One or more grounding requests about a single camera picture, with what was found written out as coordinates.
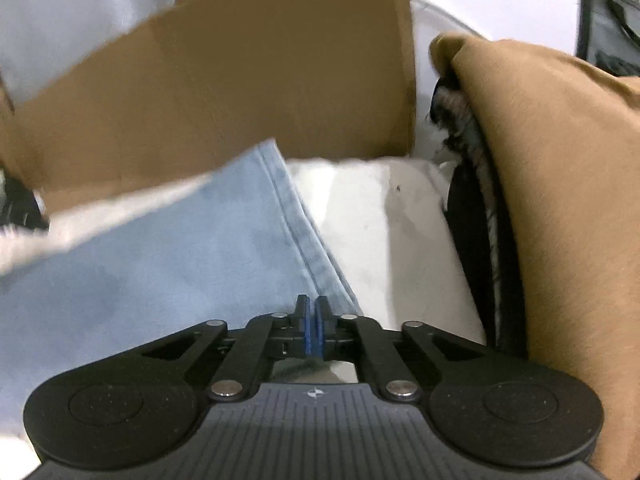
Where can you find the printed cream bed sheet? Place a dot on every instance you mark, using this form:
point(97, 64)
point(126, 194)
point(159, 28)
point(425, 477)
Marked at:
point(380, 240)

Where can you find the black bag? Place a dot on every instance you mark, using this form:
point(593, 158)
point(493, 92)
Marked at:
point(612, 15)

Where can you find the brown cardboard sheet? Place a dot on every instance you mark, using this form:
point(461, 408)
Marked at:
point(240, 85)

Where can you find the black garment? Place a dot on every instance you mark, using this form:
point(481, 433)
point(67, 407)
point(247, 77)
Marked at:
point(20, 205)

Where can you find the brown folded garment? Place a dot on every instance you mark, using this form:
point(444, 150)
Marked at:
point(575, 185)

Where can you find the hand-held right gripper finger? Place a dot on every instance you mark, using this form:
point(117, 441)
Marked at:
point(309, 335)
point(318, 335)

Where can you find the blue denim jeans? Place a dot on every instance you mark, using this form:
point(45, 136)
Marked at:
point(175, 260)

